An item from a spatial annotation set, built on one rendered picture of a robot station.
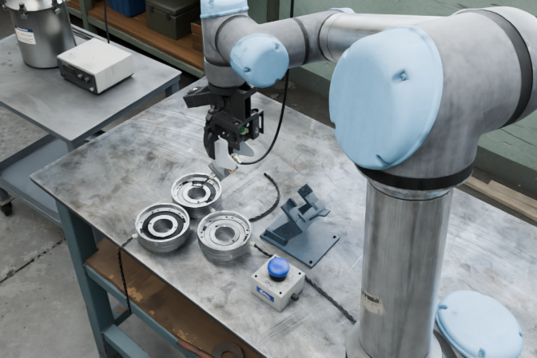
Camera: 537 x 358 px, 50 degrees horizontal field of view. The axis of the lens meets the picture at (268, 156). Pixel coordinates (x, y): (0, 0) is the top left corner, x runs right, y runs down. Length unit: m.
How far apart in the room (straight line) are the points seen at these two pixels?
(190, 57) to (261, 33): 2.00
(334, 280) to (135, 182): 0.49
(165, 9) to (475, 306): 2.39
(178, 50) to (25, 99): 1.21
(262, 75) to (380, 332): 0.39
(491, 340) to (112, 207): 0.79
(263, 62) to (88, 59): 1.08
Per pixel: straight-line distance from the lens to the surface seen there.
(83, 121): 1.72
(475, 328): 0.82
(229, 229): 1.15
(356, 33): 0.79
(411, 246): 0.59
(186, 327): 1.34
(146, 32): 3.09
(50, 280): 2.22
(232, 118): 1.01
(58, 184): 1.34
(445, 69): 0.49
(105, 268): 1.48
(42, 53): 1.96
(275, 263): 1.03
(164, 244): 1.12
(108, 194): 1.28
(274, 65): 0.84
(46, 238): 2.36
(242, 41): 0.85
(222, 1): 0.91
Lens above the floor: 1.66
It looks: 40 degrees down
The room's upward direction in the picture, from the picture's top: 2 degrees clockwise
